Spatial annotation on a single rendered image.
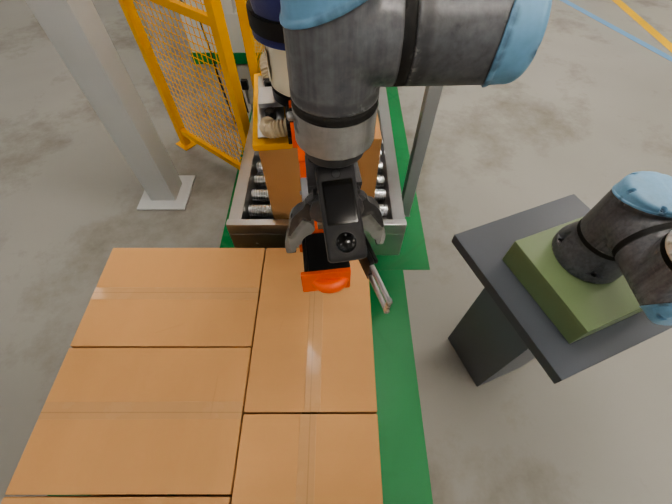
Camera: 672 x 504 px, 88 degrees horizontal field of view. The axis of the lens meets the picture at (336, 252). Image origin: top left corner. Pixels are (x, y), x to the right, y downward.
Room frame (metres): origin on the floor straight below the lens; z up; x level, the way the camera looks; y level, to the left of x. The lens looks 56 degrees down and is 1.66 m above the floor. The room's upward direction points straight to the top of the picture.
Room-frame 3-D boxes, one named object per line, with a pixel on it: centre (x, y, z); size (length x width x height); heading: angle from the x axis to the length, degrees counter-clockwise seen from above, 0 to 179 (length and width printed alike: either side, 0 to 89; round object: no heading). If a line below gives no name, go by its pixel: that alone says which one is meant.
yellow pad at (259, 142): (0.89, 0.18, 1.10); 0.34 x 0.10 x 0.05; 7
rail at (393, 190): (2.04, -0.25, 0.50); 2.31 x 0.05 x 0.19; 0
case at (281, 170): (1.22, 0.06, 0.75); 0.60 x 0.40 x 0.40; 2
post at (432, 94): (1.44, -0.42, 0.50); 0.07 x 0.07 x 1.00; 0
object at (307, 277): (0.30, 0.02, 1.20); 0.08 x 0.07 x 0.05; 7
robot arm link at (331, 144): (0.34, 0.00, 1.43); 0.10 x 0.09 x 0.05; 97
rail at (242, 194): (2.04, 0.40, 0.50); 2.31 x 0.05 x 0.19; 0
